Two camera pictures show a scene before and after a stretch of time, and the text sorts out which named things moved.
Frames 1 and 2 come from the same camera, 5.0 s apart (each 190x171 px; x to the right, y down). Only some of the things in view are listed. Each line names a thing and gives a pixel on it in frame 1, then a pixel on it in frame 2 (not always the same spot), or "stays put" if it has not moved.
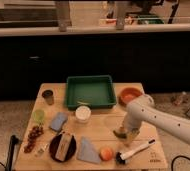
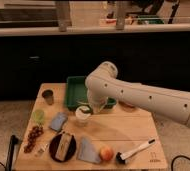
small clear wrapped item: [42, 151] stays put
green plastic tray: [94, 91] stays put
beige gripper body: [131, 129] → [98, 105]
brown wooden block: [63, 146] stays put
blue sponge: [58, 121] stays put
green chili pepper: [122, 135] → [86, 111]
